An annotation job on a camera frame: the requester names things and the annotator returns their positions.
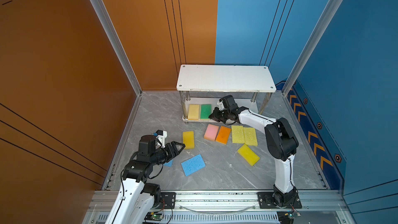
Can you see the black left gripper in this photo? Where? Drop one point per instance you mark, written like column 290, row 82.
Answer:
column 176, row 151

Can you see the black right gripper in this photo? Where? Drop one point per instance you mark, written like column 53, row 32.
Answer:
column 214, row 115

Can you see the green sponge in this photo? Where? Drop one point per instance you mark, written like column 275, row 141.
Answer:
column 206, row 110

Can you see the blue sponge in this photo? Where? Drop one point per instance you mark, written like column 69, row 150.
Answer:
column 193, row 165
column 169, row 164

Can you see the pale yellow sponge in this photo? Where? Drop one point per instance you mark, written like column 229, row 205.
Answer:
column 194, row 112

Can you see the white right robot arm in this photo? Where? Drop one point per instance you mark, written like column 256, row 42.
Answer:
column 281, row 143

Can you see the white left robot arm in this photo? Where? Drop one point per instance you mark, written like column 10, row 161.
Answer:
column 136, row 196

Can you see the white two-tier shelf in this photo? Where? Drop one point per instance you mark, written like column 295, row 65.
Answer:
column 223, row 78

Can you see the yellow sponge near left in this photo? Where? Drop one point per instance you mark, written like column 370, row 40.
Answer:
column 188, row 139

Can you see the orange sponge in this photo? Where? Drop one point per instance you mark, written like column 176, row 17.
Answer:
column 223, row 135

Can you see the pink sponge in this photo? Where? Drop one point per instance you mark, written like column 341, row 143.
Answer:
column 211, row 132

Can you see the lime porous sponge left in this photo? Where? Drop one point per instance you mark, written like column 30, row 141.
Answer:
column 238, row 134

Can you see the lime porous sponge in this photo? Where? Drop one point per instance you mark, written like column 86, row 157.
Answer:
column 250, row 136
column 238, row 134

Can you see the lime porous sponge right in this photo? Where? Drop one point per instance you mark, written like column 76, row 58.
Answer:
column 250, row 136

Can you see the bright yellow sponge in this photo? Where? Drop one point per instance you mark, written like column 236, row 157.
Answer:
column 251, row 157

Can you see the green circuit board left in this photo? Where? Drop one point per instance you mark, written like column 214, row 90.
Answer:
column 154, row 217

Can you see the green circuit board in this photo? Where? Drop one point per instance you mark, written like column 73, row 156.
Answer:
column 154, row 217
column 287, row 217

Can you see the green circuit board right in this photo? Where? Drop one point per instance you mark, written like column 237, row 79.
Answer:
column 287, row 217

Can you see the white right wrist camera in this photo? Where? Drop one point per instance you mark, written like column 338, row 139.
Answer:
column 221, row 105

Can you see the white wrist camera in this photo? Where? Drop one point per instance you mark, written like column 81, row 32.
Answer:
column 160, row 137
column 221, row 105

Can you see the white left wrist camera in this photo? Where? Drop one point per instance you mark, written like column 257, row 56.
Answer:
column 160, row 137

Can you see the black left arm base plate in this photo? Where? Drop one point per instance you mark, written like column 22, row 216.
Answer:
column 167, row 200

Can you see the aluminium front rail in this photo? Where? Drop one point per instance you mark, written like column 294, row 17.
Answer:
column 231, row 207

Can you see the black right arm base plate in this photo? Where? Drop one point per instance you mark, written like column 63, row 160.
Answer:
column 268, row 200

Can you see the aluminium corner post right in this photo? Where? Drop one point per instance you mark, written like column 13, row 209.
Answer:
column 323, row 22

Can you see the aluminium corner post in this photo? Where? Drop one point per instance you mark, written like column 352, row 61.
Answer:
column 108, row 26
column 323, row 22

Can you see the aluminium corner post left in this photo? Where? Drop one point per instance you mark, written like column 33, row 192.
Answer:
column 108, row 26

